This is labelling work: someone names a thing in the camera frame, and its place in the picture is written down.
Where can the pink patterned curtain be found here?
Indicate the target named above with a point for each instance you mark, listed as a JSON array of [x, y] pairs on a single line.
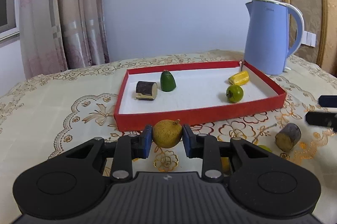
[[52, 15]]

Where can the white kettle base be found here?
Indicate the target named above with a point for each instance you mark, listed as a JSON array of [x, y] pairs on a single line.
[[287, 69]]

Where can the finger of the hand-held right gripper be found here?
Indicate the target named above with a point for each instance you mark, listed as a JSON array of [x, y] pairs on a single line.
[[327, 101], [321, 118]]

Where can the green lime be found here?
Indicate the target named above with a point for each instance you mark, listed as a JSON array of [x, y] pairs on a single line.
[[264, 148]]

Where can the green round fruit with calyx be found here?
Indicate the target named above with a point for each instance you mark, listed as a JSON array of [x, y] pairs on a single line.
[[235, 93]]

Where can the light blue electric kettle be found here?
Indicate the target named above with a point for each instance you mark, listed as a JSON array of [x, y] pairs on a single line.
[[263, 42]]

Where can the brown longan short stem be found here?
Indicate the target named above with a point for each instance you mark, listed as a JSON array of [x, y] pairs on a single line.
[[167, 134]]

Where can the small dark sugarcane chunk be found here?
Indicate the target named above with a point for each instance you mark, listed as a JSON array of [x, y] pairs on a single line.
[[288, 137]]

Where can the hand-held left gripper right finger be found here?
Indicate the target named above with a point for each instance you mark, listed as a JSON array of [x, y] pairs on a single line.
[[187, 142]]

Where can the large dark sugarcane chunk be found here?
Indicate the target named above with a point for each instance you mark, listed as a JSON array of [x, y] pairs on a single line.
[[144, 88]]

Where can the white wall switch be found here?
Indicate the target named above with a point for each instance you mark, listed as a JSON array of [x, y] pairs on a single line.
[[310, 39]]

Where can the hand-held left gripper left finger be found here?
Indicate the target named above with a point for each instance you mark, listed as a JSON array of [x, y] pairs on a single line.
[[146, 141]]

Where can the red shallow box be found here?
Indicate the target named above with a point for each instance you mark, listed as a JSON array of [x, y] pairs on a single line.
[[210, 114]]

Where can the gold curved frame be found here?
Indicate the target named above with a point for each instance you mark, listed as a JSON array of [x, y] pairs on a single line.
[[322, 2]]

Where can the green cucumber tip piece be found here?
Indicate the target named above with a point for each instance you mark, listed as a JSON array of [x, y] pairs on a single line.
[[168, 83]]

